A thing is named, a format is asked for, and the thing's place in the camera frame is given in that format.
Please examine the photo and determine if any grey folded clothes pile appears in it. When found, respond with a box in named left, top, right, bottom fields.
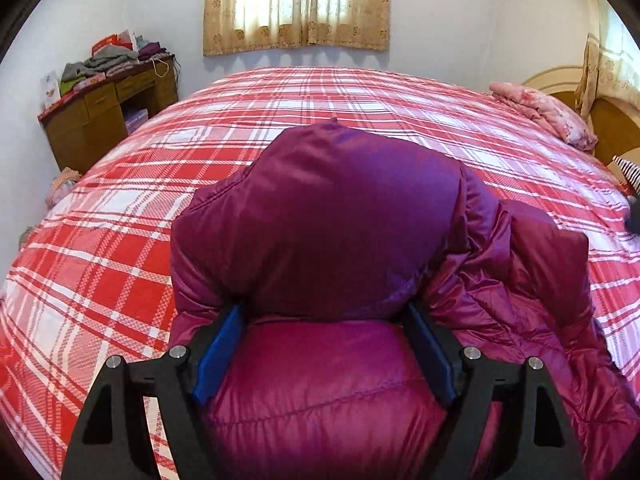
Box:
left=60, top=55, right=138, bottom=81

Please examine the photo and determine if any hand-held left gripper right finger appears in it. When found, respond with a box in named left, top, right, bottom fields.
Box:
left=400, top=300, right=588, bottom=480

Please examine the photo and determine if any beige patterned side curtain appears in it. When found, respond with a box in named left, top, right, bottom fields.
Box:
left=575, top=0, right=640, bottom=121

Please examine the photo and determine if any magenta puffer jacket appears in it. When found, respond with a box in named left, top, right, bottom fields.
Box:
left=169, top=117, right=640, bottom=480

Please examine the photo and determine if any striped cloth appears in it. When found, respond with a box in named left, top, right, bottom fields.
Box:
left=612, top=156, right=640, bottom=196

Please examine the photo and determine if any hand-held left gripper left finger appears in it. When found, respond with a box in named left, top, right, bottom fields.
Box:
left=60, top=305, right=246, bottom=480

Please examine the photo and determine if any red plaid bed blanket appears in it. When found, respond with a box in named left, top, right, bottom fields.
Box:
left=0, top=65, right=640, bottom=480

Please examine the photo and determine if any beige patterned window curtain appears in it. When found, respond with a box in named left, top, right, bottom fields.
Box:
left=202, top=0, right=391, bottom=57

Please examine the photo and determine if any brown wooden desk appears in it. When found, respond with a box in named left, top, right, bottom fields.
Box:
left=37, top=62, right=180, bottom=173

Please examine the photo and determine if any beige wooden headboard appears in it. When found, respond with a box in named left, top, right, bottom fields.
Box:
left=520, top=62, right=640, bottom=166

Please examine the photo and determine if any white printed card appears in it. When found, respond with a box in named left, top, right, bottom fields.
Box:
left=40, top=71, right=62, bottom=110

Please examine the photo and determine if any red box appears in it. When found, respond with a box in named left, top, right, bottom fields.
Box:
left=91, top=31, right=136, bottom=56

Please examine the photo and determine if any pink floral quilt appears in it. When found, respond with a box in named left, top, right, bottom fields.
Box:
left=489, top=81, right=598, bottom=150

